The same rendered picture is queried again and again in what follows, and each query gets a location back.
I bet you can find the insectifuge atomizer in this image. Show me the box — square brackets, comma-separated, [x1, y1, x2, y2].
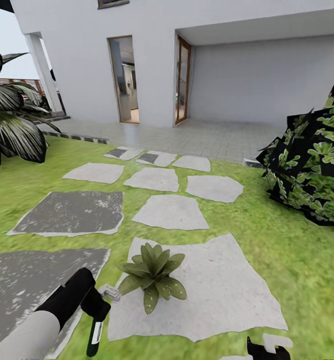
[86, 318, 103, 357]

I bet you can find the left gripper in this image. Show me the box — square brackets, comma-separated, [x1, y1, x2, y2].
[80, 292, 111, 322]

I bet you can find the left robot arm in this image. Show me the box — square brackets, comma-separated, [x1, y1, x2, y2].
[0, 267, 122, 360]

